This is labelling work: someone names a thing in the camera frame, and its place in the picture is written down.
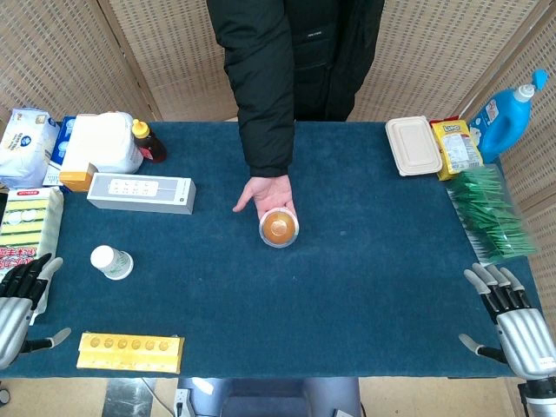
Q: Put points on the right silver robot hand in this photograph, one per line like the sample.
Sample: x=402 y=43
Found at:
x=520 y=334

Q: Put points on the orange jelly cup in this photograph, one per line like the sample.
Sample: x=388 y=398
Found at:
x=279 y=227

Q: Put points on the green sachet pack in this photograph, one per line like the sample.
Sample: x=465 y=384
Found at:
x=491 y=213

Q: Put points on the beige lunch box container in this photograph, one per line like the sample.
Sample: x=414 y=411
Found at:
x=413 y=145

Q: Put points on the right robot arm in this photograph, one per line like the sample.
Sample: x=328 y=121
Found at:
x=538 y=397

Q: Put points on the yellow egg tray box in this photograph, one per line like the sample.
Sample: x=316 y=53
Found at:
x=130 y=352

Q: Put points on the person's bare hand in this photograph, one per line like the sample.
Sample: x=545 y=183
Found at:
x=269 y=195

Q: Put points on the blue detergent bottle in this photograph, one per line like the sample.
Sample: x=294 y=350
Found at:
x=504 y=126

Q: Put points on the robot base body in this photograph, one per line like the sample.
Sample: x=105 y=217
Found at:
x=269 y=397

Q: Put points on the yellow snack bag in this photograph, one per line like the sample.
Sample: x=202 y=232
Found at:
x=456 y=147

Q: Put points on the yellow sponge pack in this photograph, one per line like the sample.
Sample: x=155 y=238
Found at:
x=27 y=234

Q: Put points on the grey power strip box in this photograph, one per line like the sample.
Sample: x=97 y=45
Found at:
x=141 y=193

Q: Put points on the blue white carton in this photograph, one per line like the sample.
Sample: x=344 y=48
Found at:
x=58 y=147

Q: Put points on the black-sleeved person's forearm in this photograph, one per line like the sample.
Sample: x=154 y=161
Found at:
x=260 y=87

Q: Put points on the blue felt table mat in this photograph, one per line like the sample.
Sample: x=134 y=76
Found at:
x=278 y=269

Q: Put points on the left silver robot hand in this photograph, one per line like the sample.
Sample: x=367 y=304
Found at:
x=13 y=313

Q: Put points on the white bag with orange base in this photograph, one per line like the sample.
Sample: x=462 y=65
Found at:
x=102 y=145

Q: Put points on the white tissue pack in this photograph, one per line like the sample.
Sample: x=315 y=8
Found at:
x=24 y=147

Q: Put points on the wicker folding screen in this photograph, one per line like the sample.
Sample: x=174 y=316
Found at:
x=87 y=56

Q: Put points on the honey squeeze bottle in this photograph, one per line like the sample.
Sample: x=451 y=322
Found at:
x=150 y=141

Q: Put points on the person's black jacket torso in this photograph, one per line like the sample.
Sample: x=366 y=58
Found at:
x=330 y=56

